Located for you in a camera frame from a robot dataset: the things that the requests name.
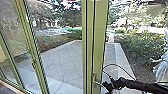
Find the green shrub bed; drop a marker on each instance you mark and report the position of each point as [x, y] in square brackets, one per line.
[58, 40]
[143, 45]

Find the white stone statue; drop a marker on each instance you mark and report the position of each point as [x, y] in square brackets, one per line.
[160, 66]

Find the grey stone pillar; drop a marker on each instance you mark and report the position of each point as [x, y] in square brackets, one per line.
[166, 40]

